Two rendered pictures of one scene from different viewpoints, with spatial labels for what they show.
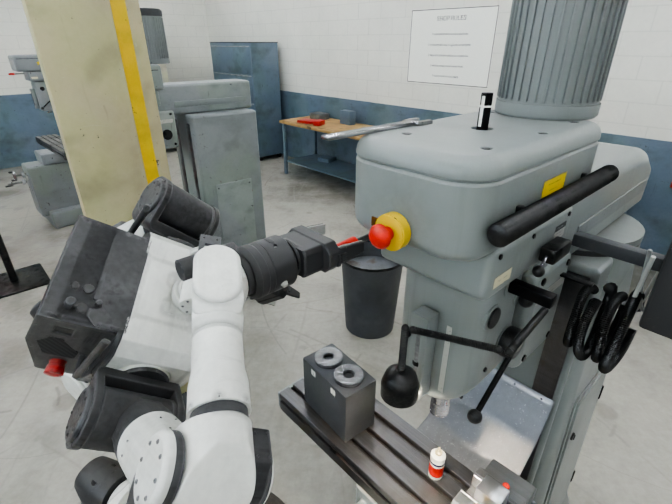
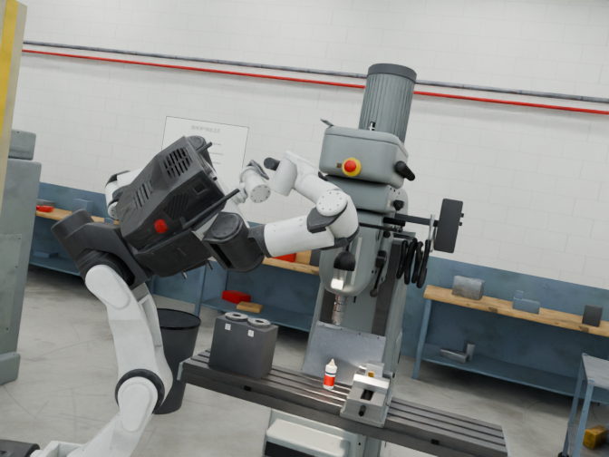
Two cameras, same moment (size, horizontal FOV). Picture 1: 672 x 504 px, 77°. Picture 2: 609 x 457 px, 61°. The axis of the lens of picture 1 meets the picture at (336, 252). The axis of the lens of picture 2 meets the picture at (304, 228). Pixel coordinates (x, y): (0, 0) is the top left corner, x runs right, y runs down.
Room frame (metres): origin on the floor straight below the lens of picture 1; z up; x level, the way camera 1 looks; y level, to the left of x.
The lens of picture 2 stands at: (-0.78, 0.90, 1.64)
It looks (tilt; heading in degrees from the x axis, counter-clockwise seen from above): 4 degrees down; 328
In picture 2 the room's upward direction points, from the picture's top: 10 degrees clockwise
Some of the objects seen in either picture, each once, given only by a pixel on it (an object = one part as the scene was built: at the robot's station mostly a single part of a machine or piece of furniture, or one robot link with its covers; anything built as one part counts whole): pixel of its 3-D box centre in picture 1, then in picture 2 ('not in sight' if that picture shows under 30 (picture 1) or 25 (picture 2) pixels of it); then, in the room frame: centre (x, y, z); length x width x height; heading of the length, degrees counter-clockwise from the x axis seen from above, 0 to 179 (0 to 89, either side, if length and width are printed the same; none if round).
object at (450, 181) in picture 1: (479, 170); (366, 160); (0.77, -0.27, 1.81); 0.47 x 0.26 x 0.16; 133
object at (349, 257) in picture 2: (400, 381); (345, 259); (0.59, -0.12, 1.46); 0.07 x 0.07 x 0.06
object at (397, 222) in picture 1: (392, 231); (352, 167); (0.60, -0.09, 1.76); 0.06 x 0.02 x 0.06; 43
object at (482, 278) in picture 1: (477, 230); (362, 195); (0.79, -0.29, 1.68); 0.34 x 0.24 x 0.10; 133
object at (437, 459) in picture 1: (437, 461); (330, 373); (0.78, -0.28, 0.99); 0.04 x 0.04 x 0.11
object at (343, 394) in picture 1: (338, 389); (244, 343); (1.00, -0.01, 1.03); 0.22 x 0.12 x 0.20; 38
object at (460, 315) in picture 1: (454, 322); (350, 250); (0.76, -0.26, 1.47); 0.21 x 0.19 x 0.32; 43
